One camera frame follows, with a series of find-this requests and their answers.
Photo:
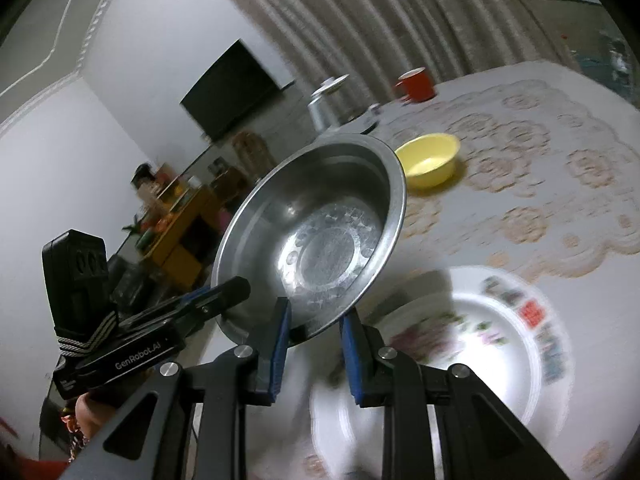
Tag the yellow plastic bowl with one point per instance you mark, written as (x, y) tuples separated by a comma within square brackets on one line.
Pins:
[(429, 160)]

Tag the black wall television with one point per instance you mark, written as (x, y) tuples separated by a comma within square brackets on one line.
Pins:
[(234, 88)]

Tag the wooden sideboard cabinet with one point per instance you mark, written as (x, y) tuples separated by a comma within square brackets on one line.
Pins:
[(181, 225)]

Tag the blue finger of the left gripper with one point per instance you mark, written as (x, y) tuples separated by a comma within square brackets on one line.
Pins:
[(195, 309), (166, 307)]

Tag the lace patterned tablecloth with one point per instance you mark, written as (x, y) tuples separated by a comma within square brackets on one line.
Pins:
[(543, 186)]

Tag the wooden chair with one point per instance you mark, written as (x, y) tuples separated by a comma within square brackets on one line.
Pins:
[(252, 150)]

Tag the stainless steel bowl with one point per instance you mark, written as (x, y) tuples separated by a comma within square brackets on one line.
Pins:
[(317, 231)]

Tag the white electric kettle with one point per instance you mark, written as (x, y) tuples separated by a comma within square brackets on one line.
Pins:
[(333, 111)]

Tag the person left hand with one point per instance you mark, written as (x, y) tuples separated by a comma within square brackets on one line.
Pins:
[(92, 415)]

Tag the white oval floral dish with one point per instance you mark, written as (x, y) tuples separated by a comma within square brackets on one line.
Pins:
[(442, 336)]

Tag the red mug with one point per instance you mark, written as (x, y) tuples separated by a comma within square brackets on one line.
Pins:
[(416, 85)]

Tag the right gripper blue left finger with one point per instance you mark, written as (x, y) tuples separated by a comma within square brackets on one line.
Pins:
[(270, 344)]

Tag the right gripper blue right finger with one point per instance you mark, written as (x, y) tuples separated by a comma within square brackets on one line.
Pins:
[(363, 371)]

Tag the beige curtain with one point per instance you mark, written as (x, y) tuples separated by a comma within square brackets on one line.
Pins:
[(375, 41)]

